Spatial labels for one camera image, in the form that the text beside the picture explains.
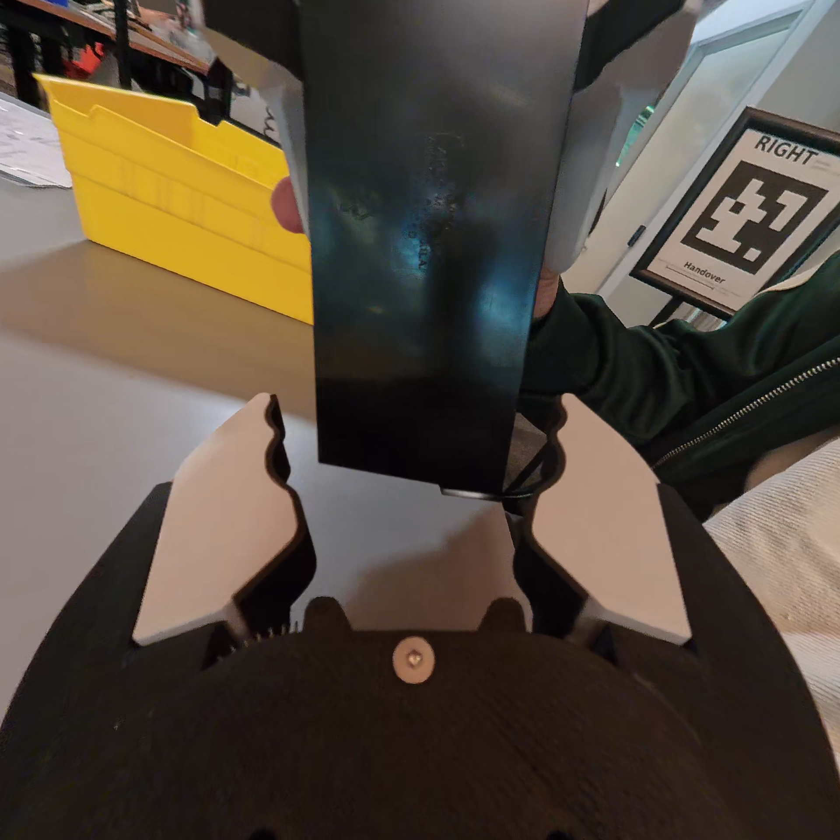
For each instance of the framed tag sign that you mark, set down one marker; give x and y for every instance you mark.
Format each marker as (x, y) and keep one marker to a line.
(754, 216)

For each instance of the yellow plastic bin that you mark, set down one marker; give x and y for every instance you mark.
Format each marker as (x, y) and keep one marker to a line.
(164, 197)

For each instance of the black plate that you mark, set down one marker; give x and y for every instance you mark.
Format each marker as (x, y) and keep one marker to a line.
(426, 262)

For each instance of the person's white ribbed top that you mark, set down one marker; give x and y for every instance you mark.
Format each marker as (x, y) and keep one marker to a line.
(787, 558)

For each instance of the grey desk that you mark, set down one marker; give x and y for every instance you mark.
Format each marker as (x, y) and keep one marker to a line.
(98, 394)

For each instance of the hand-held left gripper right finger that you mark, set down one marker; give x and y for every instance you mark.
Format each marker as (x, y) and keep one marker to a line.
(610, 525)

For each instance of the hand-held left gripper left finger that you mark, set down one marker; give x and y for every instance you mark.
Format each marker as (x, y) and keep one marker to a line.
(216, 525)

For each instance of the black tablet on arm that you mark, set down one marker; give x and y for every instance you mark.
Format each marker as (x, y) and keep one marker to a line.
(213, 92)

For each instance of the person's right hand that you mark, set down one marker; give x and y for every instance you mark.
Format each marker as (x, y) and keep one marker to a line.
(285, 207)

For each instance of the person's right forearm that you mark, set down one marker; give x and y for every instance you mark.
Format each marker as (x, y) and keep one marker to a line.
(623, 354)

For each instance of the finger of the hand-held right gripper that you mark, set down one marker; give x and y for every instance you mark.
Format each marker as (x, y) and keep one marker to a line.
(590, 164)
(294, 144)

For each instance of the wooden background desk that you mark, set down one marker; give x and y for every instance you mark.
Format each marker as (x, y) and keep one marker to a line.
(164, 47)

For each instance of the printed paper sheet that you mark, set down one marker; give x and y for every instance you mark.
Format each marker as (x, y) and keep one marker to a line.
(26, 151)

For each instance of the orange cone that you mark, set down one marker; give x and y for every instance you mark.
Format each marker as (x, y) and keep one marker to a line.
(85, 62)

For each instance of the person's green jacket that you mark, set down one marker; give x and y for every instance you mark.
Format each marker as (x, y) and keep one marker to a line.
(754, 459)

